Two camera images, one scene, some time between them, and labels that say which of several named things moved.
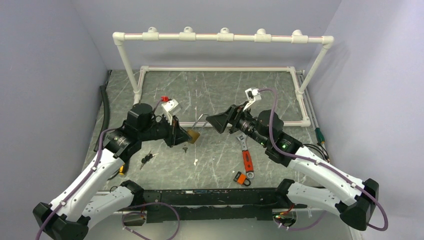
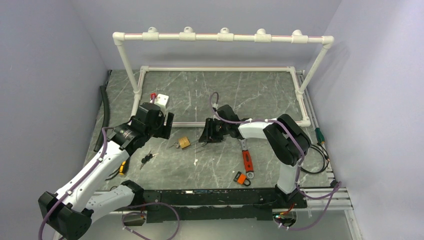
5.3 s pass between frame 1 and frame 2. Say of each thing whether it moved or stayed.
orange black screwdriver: stayed
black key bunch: stayed
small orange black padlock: stayed
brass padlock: moved
